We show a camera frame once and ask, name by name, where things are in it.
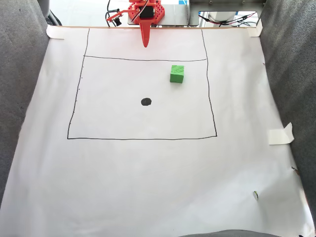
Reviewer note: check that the green textured foam block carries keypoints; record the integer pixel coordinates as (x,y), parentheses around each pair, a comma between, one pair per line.
(176,74)

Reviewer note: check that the black dot mark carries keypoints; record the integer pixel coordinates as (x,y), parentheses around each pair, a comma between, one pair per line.
(146,101)

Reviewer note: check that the white tape piece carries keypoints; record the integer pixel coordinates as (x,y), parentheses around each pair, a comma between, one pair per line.
(55,32)
(255,29)
(279,137)

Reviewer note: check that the white paper sheet with lines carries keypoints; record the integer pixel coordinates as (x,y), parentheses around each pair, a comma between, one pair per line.
(148,172)

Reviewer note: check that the grey fabric side panel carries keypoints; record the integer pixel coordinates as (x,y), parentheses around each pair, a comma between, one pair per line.
(17,86)
(293,86)

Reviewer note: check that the orange mount with small camera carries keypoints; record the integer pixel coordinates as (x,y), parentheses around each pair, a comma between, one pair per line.
(116,16)

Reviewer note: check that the metal frame with bolts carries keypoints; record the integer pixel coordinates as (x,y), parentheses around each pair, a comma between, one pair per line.
(222,5)

